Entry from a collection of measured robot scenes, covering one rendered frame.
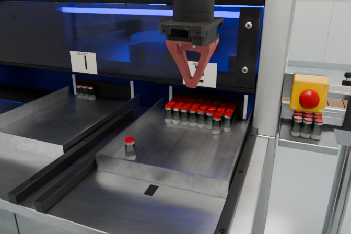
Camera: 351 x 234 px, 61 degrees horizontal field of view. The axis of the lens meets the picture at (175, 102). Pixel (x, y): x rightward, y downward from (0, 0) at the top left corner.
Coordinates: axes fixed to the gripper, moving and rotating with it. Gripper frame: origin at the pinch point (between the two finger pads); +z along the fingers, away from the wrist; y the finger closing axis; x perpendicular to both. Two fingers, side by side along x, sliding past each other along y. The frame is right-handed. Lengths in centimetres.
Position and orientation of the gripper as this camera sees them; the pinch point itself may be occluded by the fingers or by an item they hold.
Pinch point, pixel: (191, 82)
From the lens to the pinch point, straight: 45.6
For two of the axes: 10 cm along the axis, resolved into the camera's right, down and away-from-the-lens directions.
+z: 0.0, 9.2, 3.8
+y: 3.6, -3.6, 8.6
